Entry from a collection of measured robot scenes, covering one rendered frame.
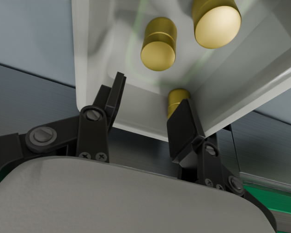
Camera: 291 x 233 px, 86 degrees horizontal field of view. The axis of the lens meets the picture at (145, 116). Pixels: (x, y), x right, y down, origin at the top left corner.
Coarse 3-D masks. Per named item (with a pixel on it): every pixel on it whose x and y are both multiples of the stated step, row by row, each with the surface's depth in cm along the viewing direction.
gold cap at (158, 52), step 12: (156, 24) 15; (168, 24) 15; (156, 36) 14; (168, 36) 14; (144, 48) 14; (156, 48) 14; (168, 48) 14; (144, 60) 15; (156, 60) 15; (168, 60) 15
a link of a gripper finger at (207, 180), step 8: (208, 144) 9; (200, 152) 9; (208, 152) 9; (216, 152) 9; (200, 160) 8; (208, 160) 8; (216, 160) 9; (200, 168) 8; (208, 168) 8; (216, 168) 8; (184, 176) 10; (200, 176) 8; (208, 176) 8; (216, 176) 8; (208, 184) 7; (216, 184) 7; (224, 184) 8
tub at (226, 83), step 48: (96, 0) 10; (144, 0) 15; (192, 0) 14; (240, 0) 14; (288, 0) 13; (96, 48) 14; (192, 48) 18; (240, 48) 17; (288, 48) 12; (144, 96) 25; (192, 96) 25; (240, 96) 16
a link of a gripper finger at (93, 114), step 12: (84, 108) 7; (96, 108) 8; (84, 120) 7; (96, 120) 7; (84, 132) 6; (96, 132) 7; (84, 144) 6; (96, 144) 6; (84, 156) 6; (96, 156) 6; (108, 156) 6
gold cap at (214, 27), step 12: (204, 0) 12; (216, 0) 11; (228, 0) 11; (192, 12) 15; (204, 12) 11; (216, 12) 11; (228, 12) 11; (204, 24) 12; (216, 24) 12; (228, 24) 12; (240, 24) 12; (204, 36) 13; (216, 36) 13; (228, 36) 12; (216, 48) 13
